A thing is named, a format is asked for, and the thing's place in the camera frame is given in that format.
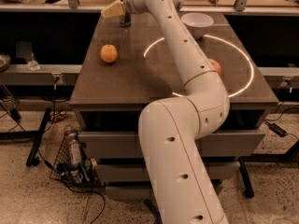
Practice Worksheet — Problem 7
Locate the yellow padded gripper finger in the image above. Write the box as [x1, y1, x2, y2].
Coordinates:
[101, 0, 126, 18]

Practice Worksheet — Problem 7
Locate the red bull can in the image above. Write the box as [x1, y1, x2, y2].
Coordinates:
[120, 13, 131, 27]

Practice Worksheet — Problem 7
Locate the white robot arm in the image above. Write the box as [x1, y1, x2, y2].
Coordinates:
[102, 0, 230, 224]

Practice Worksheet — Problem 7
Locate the orange fruit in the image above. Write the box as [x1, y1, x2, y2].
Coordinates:
[100, 44, 118, 63]

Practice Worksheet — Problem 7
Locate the grey drawer cabinet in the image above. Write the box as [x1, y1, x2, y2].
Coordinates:
[68, 11, 279, 202]

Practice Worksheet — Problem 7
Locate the white bowl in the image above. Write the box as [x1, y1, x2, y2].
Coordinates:
[181, 13, 214, 39]

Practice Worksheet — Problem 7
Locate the clear water bottle on ledge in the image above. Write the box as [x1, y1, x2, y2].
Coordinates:
[25, 53, 40, 71]

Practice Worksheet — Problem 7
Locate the red apple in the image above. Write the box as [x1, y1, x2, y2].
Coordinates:
[209, 58, 221, 75]

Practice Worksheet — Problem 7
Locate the plastic bottle in basket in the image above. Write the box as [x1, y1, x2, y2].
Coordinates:
[64, 125, 82, 167]

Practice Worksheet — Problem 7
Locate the top drawer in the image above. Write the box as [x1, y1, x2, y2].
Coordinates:
[78, 130, 265, 159]

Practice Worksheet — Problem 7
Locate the drawer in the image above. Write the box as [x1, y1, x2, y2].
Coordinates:
[78, 130, 265, 159]
[96, 161, 240, 183]
[105, 183, 224, 202]

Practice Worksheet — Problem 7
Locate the black table leg left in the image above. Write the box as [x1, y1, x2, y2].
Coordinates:
[26, 108, 51, 167]

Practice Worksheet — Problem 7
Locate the black table leg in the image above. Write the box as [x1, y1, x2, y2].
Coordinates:
[238, 157, 254, 198]
[26, 108, 51, 167]

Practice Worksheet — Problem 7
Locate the bottom drawer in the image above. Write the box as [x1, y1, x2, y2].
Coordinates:
[105, 183, 224, 202]

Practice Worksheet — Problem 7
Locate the middle drawer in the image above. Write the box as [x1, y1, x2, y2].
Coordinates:
[96, 161, 240, 183]

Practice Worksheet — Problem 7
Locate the black power adapter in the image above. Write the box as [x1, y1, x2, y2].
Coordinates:
[269, 123, 287, 137]

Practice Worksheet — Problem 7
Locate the black table leg right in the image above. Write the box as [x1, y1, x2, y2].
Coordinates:
[238, 157, 254, 198]

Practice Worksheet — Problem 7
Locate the wall power outlet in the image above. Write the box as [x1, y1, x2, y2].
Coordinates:
[52, 74, 64, 84]

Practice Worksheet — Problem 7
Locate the wire basket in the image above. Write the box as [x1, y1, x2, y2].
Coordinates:
[50, 139, 100, 188]

